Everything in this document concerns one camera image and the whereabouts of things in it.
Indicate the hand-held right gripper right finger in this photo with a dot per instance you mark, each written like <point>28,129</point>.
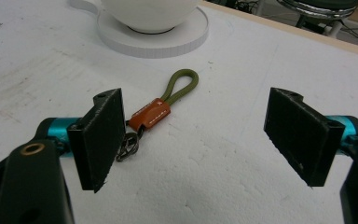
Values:
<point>301,137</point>

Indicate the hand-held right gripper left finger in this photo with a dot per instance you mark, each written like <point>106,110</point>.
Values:
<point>98,143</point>

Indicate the white round coaster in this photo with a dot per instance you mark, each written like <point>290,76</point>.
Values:
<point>155,40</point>

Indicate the chrome stool base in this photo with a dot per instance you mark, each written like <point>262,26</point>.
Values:
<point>318,11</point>

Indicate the white bowl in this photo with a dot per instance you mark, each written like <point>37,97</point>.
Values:
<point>149,14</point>

